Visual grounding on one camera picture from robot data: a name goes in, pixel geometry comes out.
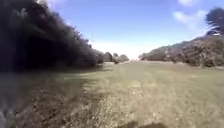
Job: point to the mown grass field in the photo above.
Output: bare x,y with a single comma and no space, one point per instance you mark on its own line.
140,93

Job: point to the dark hedge of trees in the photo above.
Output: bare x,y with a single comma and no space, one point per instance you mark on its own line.
43,40

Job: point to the bushy hedge row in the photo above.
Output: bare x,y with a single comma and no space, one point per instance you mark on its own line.
190,51

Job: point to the palm tree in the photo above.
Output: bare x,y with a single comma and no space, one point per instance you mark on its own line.
216,20

